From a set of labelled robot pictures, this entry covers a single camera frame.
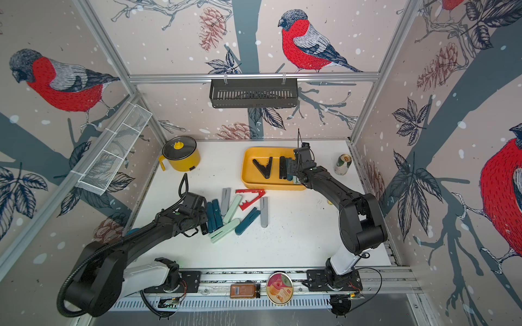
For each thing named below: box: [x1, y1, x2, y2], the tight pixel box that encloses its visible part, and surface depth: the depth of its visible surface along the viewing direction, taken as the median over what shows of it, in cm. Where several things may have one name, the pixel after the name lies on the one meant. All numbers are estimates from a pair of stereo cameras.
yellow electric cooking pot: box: [159, 135, 201, 172], surface depth 106 cm
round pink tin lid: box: [266, 271, 294, 306], surface depth 70 cm
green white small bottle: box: [334, 153, 353, 176], surface depth 100 cm
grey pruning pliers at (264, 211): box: [260, 196, 268, 229], surface depth 92 cm
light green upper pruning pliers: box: [222, 194, 243, 225], surface depth 92 cm
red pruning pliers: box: [235, 188, 266, 211], surface depth 98 cm
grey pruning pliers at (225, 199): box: [220, 187, 232, 217], surface depth 96 cm
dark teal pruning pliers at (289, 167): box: [285, 157, 294, 182], surface depth 106 cm
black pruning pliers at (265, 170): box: [252, 156, 273, 179], surface depth 109 cm
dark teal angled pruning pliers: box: [234, 207, 261, 236], surface depth 90 cm
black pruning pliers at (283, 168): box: [279, 155, 287, 180], surface depth 108 cm
